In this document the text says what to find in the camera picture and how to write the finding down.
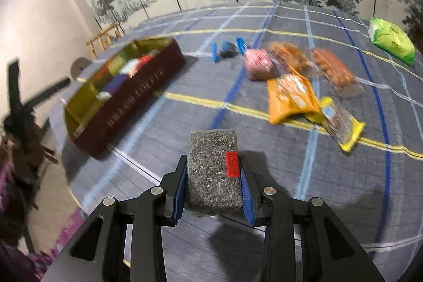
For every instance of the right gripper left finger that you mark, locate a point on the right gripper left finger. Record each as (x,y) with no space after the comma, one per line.
(174,185)

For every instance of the red gold tin box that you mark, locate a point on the red gold tin box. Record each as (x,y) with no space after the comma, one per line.
(120,87)

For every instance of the pink snack packet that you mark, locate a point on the pink snack packet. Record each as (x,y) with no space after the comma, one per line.
(258,65)

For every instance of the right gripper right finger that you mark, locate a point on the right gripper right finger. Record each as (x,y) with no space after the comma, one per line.
(251,194)

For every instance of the green tissue pack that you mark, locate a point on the green tissue pack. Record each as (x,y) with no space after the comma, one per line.
(392,39)

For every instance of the yellow clear snack packet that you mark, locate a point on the yellow clear snack packet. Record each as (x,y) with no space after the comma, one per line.
(344,128)

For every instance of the brown clear snack packet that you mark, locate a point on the brown clear snack packet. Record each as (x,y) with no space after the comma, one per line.
(289,57)

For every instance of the plaid blue grey tablecloth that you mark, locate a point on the plaid blue grey tablecloth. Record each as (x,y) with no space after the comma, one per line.
(376,189)

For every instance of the grey speckled snack block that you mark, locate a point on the grey speckled snack block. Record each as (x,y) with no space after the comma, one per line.
(213,172)

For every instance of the round grey stone disc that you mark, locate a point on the round grey stone disc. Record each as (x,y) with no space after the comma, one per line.
(78,66)

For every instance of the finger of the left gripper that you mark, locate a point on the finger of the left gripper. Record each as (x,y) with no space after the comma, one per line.
(214,52)
(241,45)

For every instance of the orange twist snack packet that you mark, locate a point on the orange twist snack packet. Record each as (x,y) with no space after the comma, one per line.
(338,74)

